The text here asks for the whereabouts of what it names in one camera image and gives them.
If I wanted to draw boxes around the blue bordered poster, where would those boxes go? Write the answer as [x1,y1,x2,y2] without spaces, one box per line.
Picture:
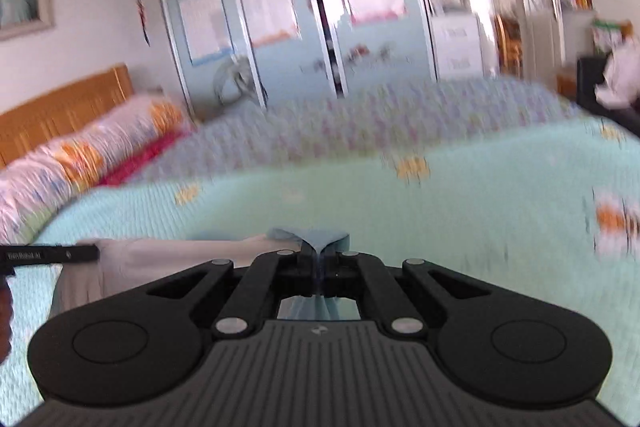
[176,0,235,66]

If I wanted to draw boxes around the orange bordered poster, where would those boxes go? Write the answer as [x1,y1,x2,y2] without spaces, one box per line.
[237,0,301,48]

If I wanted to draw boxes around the red pillow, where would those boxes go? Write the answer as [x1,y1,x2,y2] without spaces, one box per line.
[100,129,191,188]

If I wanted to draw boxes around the white clothes heap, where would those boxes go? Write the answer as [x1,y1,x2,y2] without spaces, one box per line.
[595,34,640,108]

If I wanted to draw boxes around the black armchair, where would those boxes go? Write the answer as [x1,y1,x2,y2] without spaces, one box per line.
[576,54,640,132]

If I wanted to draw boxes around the sliding door wardrobe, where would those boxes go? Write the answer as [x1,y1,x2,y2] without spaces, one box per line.
[147,0,501,108]

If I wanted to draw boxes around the folded clothes pile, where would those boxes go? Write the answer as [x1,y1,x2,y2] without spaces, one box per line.
[430,0,471,15]

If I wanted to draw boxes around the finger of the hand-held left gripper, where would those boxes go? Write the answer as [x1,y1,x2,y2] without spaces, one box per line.
[65,245,99,263]

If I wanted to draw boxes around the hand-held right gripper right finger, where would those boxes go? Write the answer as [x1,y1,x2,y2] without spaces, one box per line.
[320,246,493,339]

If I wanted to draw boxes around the red knot hanging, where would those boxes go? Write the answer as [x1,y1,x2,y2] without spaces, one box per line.
[136,0,152,48]

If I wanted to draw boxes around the purple heart print bedsheet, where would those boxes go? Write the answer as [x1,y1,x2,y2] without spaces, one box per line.
[135,77,581,188]

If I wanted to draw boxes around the bee print quilted bedspread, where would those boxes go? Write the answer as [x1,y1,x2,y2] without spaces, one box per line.
[10,114,640,408]

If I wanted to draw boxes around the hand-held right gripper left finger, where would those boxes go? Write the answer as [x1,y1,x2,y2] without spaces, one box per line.
[145,242,319,340]

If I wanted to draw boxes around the white drawer cabinet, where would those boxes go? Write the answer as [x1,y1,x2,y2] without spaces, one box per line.
[432,12,488,80]

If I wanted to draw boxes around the blue and white t-shirt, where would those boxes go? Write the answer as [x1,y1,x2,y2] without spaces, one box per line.
[50,227,361,323]

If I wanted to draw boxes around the orange floral bolster pillow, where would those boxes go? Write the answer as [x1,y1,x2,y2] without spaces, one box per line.
[0,94,188,243]

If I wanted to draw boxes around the wooden chair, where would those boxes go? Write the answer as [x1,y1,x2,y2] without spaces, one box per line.
[495,14,523,78]

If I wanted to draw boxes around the wooden headboard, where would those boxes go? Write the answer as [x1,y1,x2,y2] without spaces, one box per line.
[0,63,135,168]

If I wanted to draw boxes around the person's left hand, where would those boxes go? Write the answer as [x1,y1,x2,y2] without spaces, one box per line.
[0,279,13,363]

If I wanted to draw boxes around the grey hoops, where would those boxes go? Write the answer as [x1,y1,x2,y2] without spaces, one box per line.
[212,57,261,105]

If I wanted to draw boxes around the green and white carton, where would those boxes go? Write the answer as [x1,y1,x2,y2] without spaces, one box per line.
[592,21,633,55]

